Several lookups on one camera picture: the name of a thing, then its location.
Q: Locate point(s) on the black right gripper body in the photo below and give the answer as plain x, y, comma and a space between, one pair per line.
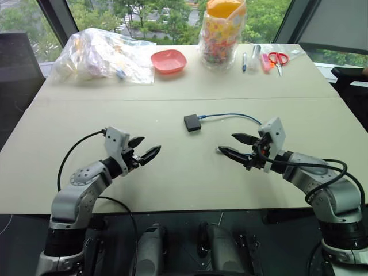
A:
258, 158

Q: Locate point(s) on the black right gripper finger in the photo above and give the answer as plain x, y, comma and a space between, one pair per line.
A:
237, 156
244, 138

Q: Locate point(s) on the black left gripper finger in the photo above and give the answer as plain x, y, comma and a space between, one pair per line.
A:
136, 142
150, 155

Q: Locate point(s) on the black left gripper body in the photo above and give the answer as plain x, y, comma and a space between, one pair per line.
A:
131, 161

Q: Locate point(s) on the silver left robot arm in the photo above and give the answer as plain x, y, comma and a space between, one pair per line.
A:
69, 198

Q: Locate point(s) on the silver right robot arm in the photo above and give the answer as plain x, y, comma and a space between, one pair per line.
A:
336, 198

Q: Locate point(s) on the black adapter box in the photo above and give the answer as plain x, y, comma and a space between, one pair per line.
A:
192, 123

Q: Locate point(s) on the blue pen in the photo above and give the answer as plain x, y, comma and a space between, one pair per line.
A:
244, 61

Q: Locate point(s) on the pink highlighter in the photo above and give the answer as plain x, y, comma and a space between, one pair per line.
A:
266, 63

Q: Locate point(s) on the clear plastic tube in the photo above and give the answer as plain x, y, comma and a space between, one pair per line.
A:
254, 57

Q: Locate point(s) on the pink plastic bowl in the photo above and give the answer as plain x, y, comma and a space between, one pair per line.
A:
169, 61

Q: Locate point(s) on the grey rounded robot leg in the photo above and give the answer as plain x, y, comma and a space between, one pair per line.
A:
222, 250
151, 250

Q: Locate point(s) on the clear plastic bag of items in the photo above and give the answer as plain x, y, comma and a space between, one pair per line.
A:
97, 57

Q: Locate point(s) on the clear jar of colourful pieces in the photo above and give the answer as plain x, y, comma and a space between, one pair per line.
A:
220, 37

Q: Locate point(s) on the black office chair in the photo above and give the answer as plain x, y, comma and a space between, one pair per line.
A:
352, 86
17, 77

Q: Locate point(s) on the grey window blind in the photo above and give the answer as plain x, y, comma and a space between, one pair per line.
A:
336, 23

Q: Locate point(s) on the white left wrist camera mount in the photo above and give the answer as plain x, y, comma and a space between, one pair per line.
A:
115, 141

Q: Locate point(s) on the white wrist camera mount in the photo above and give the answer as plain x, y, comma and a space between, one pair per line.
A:
276, 129
115, 141

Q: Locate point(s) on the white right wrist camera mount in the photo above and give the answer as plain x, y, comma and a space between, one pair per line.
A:
276, 129

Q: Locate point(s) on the dark window frame post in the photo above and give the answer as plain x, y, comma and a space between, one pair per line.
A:
61, 20
293, 20

